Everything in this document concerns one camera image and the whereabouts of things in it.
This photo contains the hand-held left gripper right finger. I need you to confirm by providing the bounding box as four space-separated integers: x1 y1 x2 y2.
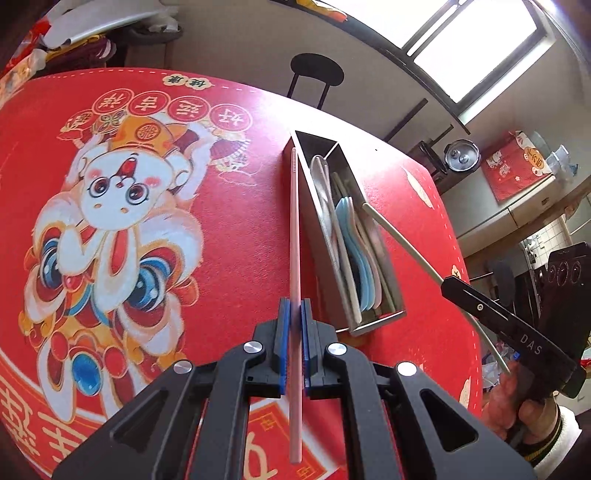
302 298 539 480

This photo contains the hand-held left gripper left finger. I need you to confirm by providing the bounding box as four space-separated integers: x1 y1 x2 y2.
51 298 291 480

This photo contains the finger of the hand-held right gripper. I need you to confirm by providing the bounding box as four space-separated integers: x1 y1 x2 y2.
441 276 515 349

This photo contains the perforated metal utensil container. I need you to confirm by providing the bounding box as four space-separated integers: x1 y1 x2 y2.
290 130 407 337

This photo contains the pink chopstick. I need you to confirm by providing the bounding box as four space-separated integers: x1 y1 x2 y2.
286 147 305 463

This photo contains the green spoon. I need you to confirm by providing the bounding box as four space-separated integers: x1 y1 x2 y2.
336 198 377 310

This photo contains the white spoon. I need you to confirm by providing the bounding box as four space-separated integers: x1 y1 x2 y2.
310 154 363 324

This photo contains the person's right hand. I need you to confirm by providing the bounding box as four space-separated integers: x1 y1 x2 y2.
484 371 559 441

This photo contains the black round-back chair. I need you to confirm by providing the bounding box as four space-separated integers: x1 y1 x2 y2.
287 53 345 110
471 261 515 308

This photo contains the beige refrigerator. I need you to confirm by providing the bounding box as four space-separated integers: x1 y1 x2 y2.
455 138 591 250

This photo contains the red printed refrigerator cloth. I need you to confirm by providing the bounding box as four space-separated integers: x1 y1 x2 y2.
481 130 555 203

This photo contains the stack of clear plastic containers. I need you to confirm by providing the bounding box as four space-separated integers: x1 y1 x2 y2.
526 131 580 178

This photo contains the silver rice cooker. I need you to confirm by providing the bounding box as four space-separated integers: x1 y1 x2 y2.
418 137 482 185

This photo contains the red printed table mat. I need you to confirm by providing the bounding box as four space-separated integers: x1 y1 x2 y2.
0 68 483 480

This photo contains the black framed window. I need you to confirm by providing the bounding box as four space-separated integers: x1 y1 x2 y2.
272 0 555 134

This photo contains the grey plastic stool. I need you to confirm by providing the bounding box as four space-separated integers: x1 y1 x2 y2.
124 23 185 70

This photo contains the yellow snack packet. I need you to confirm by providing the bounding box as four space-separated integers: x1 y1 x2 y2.
295 0 349 23

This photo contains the dark red cloth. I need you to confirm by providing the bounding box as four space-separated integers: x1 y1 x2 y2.
46 37 114 70

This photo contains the red instant noodle packet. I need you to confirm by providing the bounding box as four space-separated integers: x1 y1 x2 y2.
0 18 51 88

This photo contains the black metal frame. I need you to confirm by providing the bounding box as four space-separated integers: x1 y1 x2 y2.
383 98 455 148

